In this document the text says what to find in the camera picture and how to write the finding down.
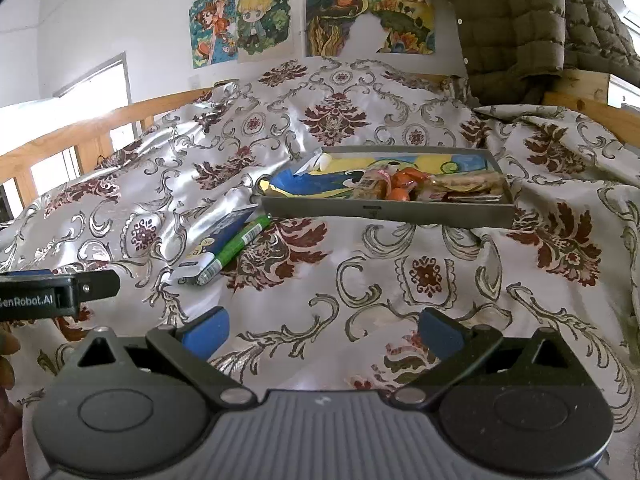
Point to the orange sausage snack packet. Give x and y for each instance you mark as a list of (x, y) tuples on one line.
[(406, 181)]

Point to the green snack tube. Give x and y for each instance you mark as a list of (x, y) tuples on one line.
[(235, 247)]

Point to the blond child wall poster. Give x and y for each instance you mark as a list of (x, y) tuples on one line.
[(262, 20)]

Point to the blue girl wall poster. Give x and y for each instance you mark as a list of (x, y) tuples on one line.
[(212, 30)]

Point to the window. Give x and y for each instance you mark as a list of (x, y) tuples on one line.
[(95, 82)]

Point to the olive quilted jacket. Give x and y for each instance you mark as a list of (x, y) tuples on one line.
[(515, 25)]

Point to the cartoon wall posters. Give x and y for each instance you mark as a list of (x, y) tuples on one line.
[(335, 15)]

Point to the wooden bed end board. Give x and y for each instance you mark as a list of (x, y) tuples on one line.
[(590, 90)]

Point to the person's left hand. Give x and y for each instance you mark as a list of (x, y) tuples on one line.
[(10, 435)]

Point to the clear pastry snack packet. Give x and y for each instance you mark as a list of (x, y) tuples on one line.
[(370, 185)]

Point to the clear nut snack packet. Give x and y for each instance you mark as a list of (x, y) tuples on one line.
[(470, 182)]

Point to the grey tray with painted bottom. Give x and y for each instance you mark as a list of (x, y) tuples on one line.
[(380, 212)]

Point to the floral printed blanket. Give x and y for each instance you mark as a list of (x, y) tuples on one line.
[(350, 280)]

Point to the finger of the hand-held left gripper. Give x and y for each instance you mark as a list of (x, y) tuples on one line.
[(97, 286)]

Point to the wooden bed side rail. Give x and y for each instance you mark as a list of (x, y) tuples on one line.
[(75, 135)]

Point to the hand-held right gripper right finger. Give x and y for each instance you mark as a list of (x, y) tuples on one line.
[(442, 334)]

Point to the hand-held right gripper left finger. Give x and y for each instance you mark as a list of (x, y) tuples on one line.
[(206, 334)]

